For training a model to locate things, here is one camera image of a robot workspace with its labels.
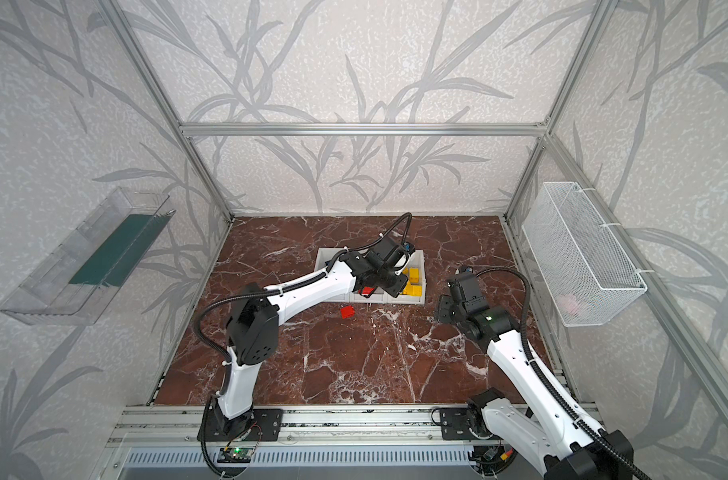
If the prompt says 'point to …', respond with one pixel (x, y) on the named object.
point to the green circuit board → (235, 455)
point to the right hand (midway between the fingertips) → (448, 295)
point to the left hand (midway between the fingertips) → (407, 274)
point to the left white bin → (325, 255)
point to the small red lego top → (347, 311)
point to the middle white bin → (378, 295)
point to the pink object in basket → (569, 302)
